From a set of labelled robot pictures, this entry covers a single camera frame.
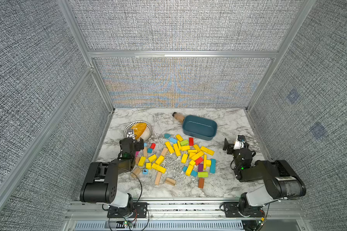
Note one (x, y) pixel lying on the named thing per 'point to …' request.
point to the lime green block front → (202, 174)
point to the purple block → (200, 168)
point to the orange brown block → (201, 183)
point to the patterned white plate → (146, 134)
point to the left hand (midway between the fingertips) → (135, 136)
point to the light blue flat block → (172, 140)
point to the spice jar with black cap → (178, 116)
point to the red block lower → (198, 160)
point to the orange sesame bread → (139, 129)
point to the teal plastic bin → (199, 127)
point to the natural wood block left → (137, 171)
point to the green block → (184, 142)
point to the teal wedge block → (167, 135)
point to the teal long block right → (213, 166)
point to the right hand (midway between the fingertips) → (234, 135)
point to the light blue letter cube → (145, 171)
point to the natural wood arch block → (170, 181)
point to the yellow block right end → (207, 150)
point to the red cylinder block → (153, 146)
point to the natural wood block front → (158, 178)
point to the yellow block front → (189, 170)
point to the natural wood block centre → (164, 151)
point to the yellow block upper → (179, 137)
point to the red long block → (191, 141)
